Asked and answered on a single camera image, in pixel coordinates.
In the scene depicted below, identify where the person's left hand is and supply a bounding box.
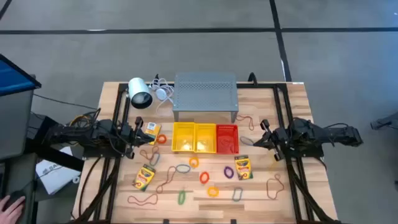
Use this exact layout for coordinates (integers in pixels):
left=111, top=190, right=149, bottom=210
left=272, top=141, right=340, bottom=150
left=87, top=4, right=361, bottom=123
left=0, top=195, right=26, bottom=224

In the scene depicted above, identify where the black floor stand leg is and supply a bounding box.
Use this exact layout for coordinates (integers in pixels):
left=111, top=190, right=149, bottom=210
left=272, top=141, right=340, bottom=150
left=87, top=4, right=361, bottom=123
left=369, top=111, right=398, bottom=131

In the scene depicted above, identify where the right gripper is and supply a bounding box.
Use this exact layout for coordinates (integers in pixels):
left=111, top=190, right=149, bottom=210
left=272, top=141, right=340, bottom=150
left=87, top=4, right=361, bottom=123
left=252, top=119, right=292, bottom=162

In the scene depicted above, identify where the black computer mouse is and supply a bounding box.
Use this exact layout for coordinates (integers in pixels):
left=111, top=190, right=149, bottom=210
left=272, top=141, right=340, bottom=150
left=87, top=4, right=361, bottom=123
left=6, top=190, right=25, bottom=206

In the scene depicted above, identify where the white paper sheet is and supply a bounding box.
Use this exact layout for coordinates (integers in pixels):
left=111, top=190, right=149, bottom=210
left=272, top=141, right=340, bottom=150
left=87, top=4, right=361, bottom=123
left=35, top=146, right=82, bottom=195

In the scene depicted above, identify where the white cable with round switch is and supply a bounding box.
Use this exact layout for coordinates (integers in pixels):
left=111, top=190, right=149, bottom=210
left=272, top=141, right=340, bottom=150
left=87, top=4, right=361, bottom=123
left=149, top=77, right=175, bottom=116

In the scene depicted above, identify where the yellow plastic slotted basket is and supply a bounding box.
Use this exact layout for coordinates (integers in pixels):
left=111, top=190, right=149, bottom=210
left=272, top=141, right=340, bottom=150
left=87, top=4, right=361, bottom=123
left=194, top=123, right=218, bottom=154
left=171, top=121, right=197, bottom=153

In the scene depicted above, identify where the grey perforated metal shelf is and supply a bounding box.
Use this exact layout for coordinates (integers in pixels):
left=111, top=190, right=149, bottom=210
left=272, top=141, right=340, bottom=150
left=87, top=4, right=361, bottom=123
left=172, top=72, right=239, bottom=123

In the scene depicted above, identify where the red plastic slotted basket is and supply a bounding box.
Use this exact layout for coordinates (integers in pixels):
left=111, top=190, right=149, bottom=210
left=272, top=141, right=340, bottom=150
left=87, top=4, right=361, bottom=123
left=215, top=124, right=240, bottom=156

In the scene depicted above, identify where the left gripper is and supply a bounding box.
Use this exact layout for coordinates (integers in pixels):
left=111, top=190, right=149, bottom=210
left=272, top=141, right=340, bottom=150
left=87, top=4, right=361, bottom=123
left=121, top=117, right=157, bottom=159

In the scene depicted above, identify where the white cylindrical desk lamp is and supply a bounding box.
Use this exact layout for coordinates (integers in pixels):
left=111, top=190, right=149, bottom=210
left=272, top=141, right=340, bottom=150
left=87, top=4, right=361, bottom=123
left=127, top=77, right=154, bottom=110

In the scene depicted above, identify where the yellow green Crayola crayon box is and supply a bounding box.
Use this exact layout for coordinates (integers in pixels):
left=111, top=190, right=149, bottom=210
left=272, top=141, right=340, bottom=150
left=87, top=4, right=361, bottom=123
left=234, top=154, right=254, bottom=181
left=144, top=121, right=162, bottom=146
left=132, top=164, right=156, bottom=192

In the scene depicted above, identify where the blue monitor screen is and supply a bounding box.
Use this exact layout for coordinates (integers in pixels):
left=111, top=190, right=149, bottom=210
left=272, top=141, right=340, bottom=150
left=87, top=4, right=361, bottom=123
left=0, top=53, right=42, bottom=159

